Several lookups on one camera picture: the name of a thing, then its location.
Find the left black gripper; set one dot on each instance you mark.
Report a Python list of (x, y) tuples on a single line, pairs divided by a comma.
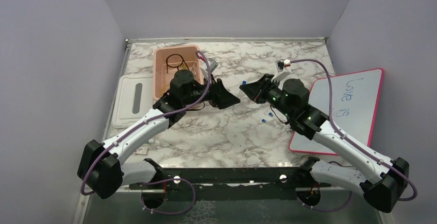
[(220, 98)]

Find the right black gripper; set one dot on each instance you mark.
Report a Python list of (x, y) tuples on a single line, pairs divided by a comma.
[(253, 89)]

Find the black metal ring stand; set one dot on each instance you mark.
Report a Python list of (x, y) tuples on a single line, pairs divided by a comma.
[(175, 61)]

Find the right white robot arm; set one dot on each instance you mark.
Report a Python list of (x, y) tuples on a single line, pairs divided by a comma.
[(380, 179)]

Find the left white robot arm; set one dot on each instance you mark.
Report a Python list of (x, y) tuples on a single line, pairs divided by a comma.
[(100, 167)]

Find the pink plastic bin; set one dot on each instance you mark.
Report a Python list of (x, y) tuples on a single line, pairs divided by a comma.
[(161, 79)]

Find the small white label card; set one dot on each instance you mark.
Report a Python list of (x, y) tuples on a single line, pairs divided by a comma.
[(141, 151)]

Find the pink framed whiteboard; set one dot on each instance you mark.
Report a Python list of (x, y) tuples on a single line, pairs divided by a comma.
[(354, 107)]

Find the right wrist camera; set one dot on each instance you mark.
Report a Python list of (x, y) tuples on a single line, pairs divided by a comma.
[(282, 69)]

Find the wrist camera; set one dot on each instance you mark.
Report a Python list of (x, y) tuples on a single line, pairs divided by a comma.
[(282, 69), (212, 66)]

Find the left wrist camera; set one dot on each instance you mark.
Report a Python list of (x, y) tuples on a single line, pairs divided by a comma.
[(212, 66)]

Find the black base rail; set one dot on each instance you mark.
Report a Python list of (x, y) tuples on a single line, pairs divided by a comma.
[(211, 184)]

